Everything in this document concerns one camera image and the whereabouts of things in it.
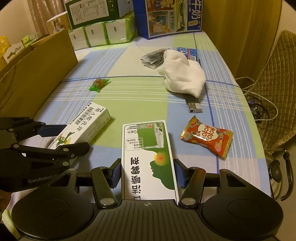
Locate white ointment box green figure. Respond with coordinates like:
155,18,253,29
48,102,110,150

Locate green white medicine spray box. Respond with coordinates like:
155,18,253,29
121,120,179,202

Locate red orange snack packet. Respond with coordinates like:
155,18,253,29
180,115,233,159

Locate brown cardboard box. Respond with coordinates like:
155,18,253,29
1,30,78,118

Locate silver black lighter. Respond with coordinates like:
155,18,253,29
183,93,203,113

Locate white cutout box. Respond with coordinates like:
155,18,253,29
4,42,25,63

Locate green wrapped candy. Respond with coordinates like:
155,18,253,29
88,78,111,93

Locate black headset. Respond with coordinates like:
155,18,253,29
265,148,294,201

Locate yellow plastic bag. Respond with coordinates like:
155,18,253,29
0,36,11,58

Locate plaid bed sheet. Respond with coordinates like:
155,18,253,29
34,32,270,194

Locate white knitted glove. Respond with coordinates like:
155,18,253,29
158,49,206,98

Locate green white tissue pack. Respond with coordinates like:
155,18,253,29
105,11,137,45
68,27,88,50
84,22,109,47

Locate white box with picture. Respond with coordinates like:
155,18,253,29
46,11,71,35

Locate pink curtain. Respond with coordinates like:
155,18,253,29
27,0,67,36

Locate silver sachet packets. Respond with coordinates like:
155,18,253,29
140,48,168,70

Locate blue flat pack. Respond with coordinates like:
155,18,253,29
174,47,200,63

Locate dark green printed box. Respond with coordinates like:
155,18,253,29
65,0,133,30

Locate wooden wardrobe panel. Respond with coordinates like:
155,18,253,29
202,0,282,80

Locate blue milk carton box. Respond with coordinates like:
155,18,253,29
133,0,203,39

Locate white cable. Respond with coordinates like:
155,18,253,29
235,76,279,122

